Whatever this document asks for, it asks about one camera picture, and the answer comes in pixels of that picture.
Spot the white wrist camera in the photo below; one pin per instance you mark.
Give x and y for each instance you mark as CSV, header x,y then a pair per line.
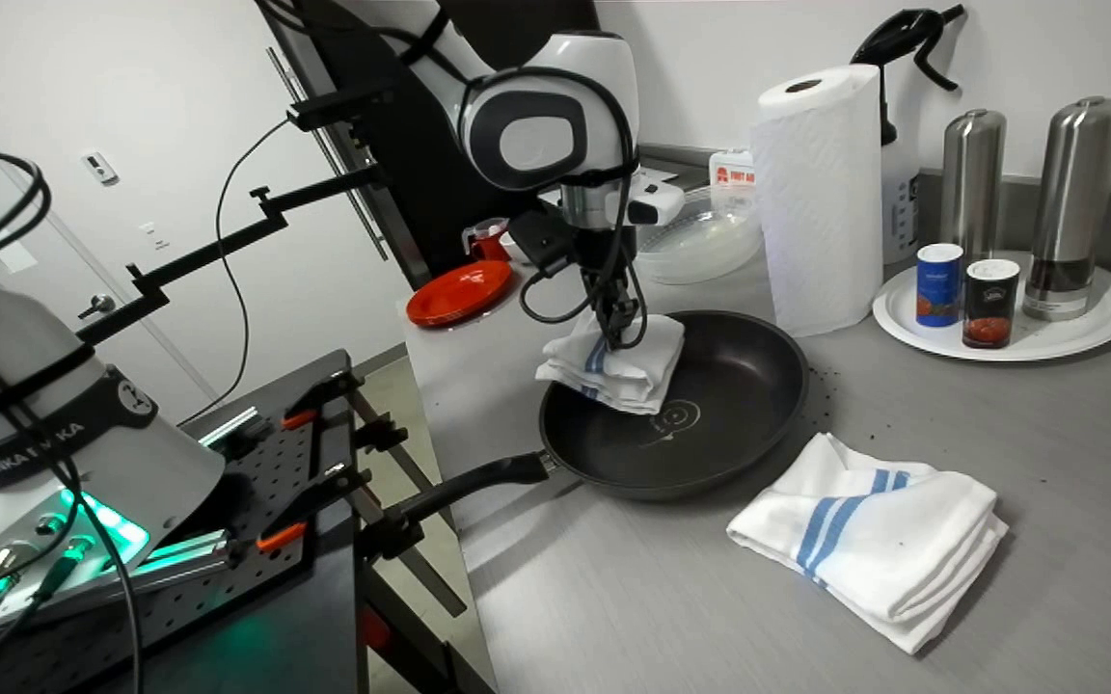
x,y
654,203

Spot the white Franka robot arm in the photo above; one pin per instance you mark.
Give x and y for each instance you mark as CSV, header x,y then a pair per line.
x,y
18,386

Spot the small white wall device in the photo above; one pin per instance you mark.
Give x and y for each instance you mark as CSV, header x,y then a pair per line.
x,y
103,167

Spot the black frying pan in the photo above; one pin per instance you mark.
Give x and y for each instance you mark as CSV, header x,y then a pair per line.
x,y
733,386

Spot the black stereo camera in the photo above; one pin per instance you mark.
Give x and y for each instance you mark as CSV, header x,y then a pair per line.
x,y
327,110

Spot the black monitor panel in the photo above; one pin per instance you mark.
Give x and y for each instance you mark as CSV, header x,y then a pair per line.
x,y
427,194

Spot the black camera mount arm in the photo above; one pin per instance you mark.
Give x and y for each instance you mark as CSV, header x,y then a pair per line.
x,y
210,250

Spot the short steel grinder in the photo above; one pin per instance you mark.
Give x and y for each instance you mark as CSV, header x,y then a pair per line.
x,y
973,180

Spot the red plate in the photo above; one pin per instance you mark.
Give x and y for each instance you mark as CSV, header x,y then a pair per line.
x,y
462,294

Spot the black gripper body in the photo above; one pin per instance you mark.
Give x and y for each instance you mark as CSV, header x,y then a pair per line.
x,y
596,255

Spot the white paper towel roll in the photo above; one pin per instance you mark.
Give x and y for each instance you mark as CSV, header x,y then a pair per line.
x,y
821,194

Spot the clear plastic bowl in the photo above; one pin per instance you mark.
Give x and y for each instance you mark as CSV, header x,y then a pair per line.
x,y
722,245

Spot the small white blue-striped towel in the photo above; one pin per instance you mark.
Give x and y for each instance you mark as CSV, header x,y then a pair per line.
x,y
628,379

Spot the spice jar red label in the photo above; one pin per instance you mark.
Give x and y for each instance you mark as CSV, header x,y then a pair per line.
x,y
992,304

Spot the tall steel grinder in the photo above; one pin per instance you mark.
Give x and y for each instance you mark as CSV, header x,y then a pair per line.
x,y
1078,194

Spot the white round tray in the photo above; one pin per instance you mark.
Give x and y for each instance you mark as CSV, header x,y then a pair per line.
x,y
1069,335

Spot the large folded blue-striped towel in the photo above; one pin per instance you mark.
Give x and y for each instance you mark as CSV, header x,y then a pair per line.
x,y
877,534

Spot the black perforated breadboard table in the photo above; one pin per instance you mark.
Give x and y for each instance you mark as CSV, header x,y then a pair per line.
x,y
287,618

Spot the spice jar blue label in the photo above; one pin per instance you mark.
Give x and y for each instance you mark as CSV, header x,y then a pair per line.
x,y
939,285

